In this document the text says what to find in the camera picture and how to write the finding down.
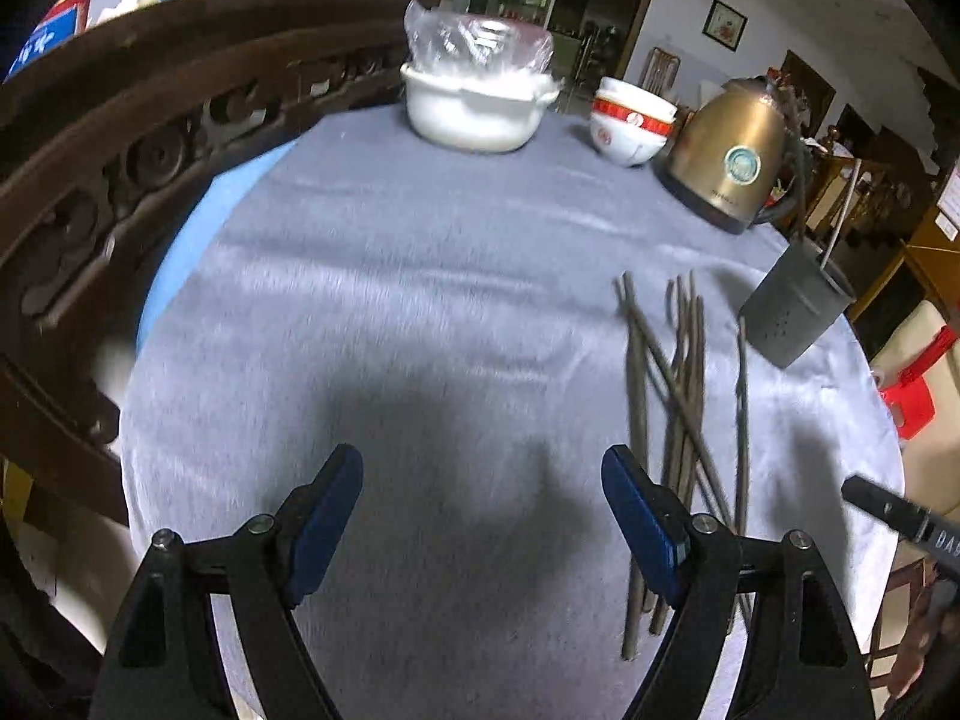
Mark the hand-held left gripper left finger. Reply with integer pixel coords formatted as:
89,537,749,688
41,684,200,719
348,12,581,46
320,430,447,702
88,444,365,720

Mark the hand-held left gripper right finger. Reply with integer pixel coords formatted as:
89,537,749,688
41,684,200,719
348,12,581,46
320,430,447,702
601,444,875,720

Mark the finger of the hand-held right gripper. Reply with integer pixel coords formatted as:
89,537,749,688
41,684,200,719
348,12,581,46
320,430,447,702
841,474,960,578

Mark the pile of metal chopsticks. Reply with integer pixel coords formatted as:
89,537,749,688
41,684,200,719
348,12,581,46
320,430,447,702
613,270,753,662

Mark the grey chopstick holder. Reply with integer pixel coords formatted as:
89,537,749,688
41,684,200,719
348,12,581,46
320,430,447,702
739,240,857,370

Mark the light metal chopstick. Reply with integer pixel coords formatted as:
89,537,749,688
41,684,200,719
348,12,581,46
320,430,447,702
821,157,863,269

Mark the red plastic stool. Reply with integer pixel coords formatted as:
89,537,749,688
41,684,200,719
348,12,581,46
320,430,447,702
879,330,960,442

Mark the grey tablecloth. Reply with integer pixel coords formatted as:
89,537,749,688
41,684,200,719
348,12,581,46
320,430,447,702
120,101,905,720

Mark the blue table cover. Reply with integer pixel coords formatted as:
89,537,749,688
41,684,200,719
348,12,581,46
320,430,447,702
135,142,290,353

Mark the white bowl red print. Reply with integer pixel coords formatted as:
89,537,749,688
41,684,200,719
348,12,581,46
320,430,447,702
589,109,671,168
596,76,680,125

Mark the gold electric kettle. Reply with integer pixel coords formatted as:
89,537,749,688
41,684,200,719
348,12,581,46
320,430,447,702
654,75,815,235

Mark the white ceramic casserole pot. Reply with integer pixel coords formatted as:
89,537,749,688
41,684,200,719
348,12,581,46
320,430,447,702
400,61,562,155

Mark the carved dark wooden chair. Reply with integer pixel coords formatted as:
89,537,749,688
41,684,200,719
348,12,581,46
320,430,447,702
0,0,443,526

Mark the wooden background chair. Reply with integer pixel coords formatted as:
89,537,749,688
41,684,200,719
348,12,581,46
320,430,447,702
643,46,682,102

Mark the clear glass jar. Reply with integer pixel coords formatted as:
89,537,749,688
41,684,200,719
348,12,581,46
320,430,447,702
403,0,556,80

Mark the blue and red box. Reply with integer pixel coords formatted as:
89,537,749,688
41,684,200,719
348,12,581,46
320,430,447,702
6,0,92,83

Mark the framed wall picture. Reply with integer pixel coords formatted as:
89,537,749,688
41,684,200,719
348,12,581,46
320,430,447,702
702,0,749,53

